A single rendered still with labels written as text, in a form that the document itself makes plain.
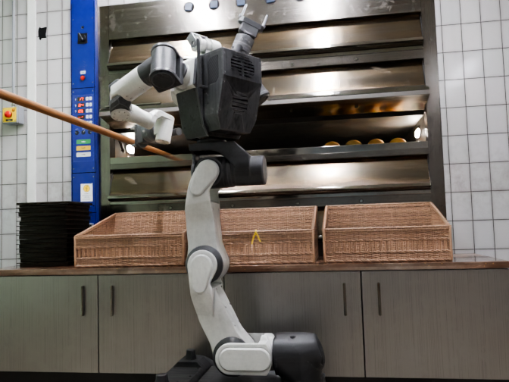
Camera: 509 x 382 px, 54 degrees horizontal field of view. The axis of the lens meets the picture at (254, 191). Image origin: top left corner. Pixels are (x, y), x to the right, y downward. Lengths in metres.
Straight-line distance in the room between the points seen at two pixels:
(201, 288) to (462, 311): 1.10
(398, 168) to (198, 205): 1.29
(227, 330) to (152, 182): 1.30
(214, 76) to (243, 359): 1.02
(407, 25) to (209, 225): 1.68
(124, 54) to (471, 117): 1.99
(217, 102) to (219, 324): 0.81
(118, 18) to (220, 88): 1.55
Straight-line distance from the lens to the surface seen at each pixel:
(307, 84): 2.88
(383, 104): 2.81
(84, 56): 3.27
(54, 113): 1.97
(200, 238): 1.92
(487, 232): 2.88
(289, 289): 2.26
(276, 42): 2.97
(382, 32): 2.97
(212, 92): 1.86
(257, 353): 1.88
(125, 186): 3.03
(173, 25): 3.15
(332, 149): 2.81
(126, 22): 3.26
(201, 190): 1.88
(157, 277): 2.39
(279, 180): 2.80
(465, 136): 2.90
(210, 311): 1.92
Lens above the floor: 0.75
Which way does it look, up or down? 4 degrees up
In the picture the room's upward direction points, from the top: 2 degrees counter-clockwise
